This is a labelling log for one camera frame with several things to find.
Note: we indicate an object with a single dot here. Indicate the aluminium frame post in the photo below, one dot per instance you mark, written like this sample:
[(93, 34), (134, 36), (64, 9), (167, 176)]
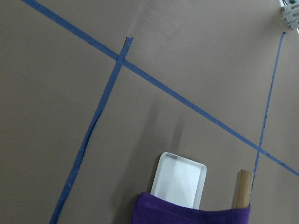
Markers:
[(290, 13)]

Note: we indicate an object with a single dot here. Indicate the wooden rack rod outer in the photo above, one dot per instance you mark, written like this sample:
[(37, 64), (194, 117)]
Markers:
[(243, 188)]

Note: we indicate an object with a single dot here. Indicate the white towel rack base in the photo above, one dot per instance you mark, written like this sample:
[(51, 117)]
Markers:
[(179, 180)]

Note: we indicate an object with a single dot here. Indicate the purple towel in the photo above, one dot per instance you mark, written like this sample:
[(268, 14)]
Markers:
[(149, 209)]

